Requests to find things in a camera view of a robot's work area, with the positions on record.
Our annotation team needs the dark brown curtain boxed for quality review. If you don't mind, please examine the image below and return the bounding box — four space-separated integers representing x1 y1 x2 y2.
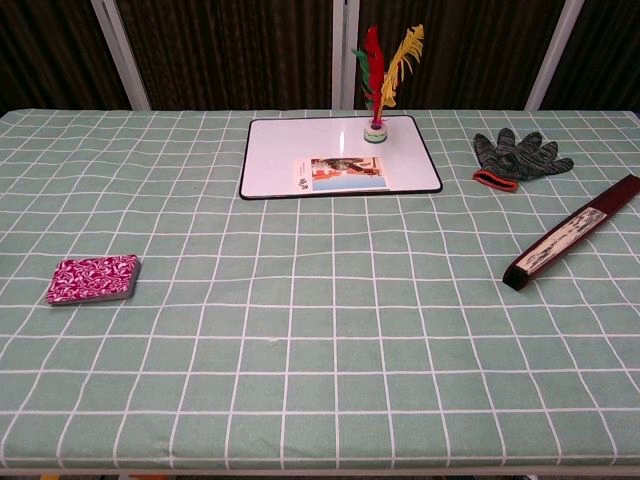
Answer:
0 0 640 117

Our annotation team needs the dark red folded fan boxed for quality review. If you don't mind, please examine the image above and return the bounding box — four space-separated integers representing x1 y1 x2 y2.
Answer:
502 174 640 292

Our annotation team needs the illustrated postcard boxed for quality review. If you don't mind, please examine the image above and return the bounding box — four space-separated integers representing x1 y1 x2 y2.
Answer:
291 155 391 194

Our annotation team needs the white metal frame post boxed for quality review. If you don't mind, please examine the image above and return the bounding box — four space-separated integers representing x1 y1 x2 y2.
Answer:
524 0 586 112
90 0 152 112
331 0 361 112

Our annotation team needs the white board with black rim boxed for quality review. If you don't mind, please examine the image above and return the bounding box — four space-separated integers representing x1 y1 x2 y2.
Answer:
238 114 444 201

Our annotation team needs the magenta patterned card pile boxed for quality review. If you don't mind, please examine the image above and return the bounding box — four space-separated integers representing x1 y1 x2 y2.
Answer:
45 253 142 306

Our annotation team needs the grey knit glove orange cuff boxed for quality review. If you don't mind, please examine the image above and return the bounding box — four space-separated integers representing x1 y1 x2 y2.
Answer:
472 127 575 192

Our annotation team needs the colourful feather shuttlecock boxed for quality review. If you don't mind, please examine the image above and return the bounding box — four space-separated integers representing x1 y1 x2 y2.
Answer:
351 23 426 145

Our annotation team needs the green checked tablecloth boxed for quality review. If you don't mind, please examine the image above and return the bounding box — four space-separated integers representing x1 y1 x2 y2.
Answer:
0 108 640 471

